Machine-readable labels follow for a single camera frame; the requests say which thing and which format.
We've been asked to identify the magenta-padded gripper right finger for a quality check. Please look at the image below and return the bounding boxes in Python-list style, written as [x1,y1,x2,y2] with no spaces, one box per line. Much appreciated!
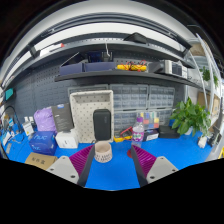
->
[130,144,180,188]

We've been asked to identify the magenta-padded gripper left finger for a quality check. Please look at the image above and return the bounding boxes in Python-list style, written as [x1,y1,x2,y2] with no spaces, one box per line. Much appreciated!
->
[45,144,97,188]

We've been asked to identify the clear bottle with purple cap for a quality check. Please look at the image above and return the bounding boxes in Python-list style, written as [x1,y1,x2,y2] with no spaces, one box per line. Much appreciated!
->
[131,116,146,150]

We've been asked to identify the brown cardboard box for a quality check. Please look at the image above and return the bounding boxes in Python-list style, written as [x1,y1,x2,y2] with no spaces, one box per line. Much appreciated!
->
[24,152,58,171]

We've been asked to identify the black box with white label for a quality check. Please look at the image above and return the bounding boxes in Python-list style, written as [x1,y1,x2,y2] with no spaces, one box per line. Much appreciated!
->
[143,129,160,142]

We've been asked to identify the blue printed box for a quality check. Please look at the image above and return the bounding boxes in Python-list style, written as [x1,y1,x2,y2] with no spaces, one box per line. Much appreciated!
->
[28,130,58,156]

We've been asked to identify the black zip case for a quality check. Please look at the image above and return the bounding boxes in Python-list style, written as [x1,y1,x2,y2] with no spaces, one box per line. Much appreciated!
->
[158,125,181,140]

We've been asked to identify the beige patterned cup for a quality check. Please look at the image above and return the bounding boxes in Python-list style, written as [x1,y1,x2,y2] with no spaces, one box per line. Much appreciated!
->
[93,140,114,164]

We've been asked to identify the clear organizer box, colourful parts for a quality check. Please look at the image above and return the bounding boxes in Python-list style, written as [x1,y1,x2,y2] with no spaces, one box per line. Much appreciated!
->
[137,110,160,130]

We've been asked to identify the yellow multimeter with red leads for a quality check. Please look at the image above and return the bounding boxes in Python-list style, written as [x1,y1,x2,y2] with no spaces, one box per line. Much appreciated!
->
[113,126,134,144]

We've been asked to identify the white power adapter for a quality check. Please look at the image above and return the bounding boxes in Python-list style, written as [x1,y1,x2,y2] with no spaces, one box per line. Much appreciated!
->
[197,135,208,149]

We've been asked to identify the dark grey upright box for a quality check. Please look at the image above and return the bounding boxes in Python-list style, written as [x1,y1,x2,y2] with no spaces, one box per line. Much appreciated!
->
[50,102,75,133]

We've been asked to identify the purple plastic bag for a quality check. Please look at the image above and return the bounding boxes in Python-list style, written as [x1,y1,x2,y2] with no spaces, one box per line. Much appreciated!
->
[33,106,57,133]

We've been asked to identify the small white card box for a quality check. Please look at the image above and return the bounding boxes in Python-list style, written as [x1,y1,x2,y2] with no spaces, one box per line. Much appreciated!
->
[22,121,35,137]

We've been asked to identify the white perforated tray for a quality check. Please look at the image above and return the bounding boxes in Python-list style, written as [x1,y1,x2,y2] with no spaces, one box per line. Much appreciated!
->
[69,89,115,144]

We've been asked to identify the black rectangular case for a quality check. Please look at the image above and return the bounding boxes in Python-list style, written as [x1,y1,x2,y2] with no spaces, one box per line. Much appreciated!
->
[92,108,112,142]

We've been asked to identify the green potted plant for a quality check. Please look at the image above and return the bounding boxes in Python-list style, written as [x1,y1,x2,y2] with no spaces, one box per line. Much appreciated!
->
[169,97,212,137]

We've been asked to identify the low grey drawer cabinet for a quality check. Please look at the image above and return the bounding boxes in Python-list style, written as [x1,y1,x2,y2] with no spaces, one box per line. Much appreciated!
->
[113,109,174,136]

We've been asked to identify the narrow grey drawer cabinet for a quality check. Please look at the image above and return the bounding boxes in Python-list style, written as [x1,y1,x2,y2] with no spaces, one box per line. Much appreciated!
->
[148,85,176,109]

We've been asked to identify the wide grey drawer cabinet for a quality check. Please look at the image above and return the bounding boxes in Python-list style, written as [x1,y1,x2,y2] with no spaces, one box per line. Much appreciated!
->
[109,83,149,111]

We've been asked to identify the teal tool holder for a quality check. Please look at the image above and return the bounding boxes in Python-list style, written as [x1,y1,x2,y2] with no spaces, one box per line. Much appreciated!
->
[4,87,15,101]

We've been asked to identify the white metal rack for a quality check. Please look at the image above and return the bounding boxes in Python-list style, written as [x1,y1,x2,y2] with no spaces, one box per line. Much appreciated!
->
[194,32,224,134]

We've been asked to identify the dark grey wall shelf unit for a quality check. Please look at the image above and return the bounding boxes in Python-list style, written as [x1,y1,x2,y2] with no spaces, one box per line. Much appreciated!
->
[1,9,201,91]

